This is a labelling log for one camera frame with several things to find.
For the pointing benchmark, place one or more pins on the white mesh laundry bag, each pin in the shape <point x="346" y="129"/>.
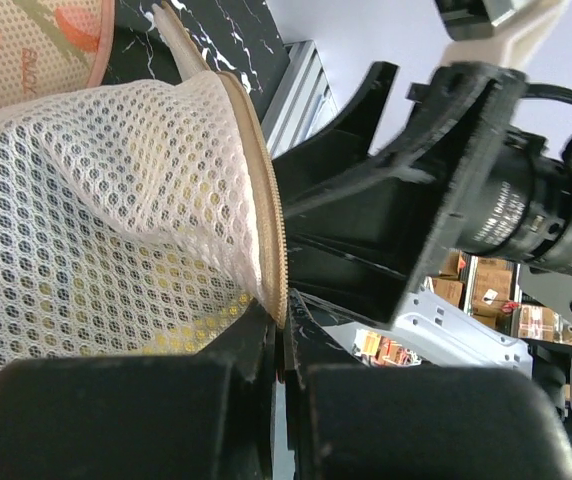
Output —
<point x="140" y="218"/>

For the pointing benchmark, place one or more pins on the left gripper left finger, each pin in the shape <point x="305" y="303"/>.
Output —
<point x="202" y="416"/>

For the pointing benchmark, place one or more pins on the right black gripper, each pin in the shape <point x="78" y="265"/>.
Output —
<point x="360" y="230"/>

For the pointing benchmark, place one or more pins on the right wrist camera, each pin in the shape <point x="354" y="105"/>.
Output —
<point x="504" y="33"/>

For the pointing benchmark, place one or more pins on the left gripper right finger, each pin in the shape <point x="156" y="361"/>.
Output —
<point x="350" y="421"/>

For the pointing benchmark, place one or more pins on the floral pink oven mitt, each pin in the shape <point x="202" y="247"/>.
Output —
<point x="49" y="47"/>

